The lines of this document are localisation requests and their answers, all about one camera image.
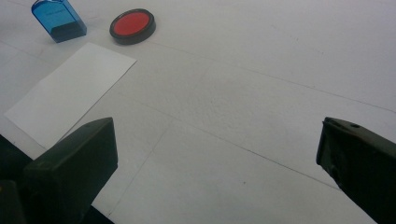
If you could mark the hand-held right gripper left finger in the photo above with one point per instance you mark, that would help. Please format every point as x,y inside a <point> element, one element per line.
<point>68,174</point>

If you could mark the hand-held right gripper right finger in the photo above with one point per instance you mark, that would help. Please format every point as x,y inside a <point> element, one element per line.
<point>364,161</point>

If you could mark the white paper sheet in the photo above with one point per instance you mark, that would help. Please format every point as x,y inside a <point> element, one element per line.
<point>68,90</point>

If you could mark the blue transparent stamp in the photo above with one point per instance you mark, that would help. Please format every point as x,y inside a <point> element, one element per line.
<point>56,14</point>

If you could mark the red ink pad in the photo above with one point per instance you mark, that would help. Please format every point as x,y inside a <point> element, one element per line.
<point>130,24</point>

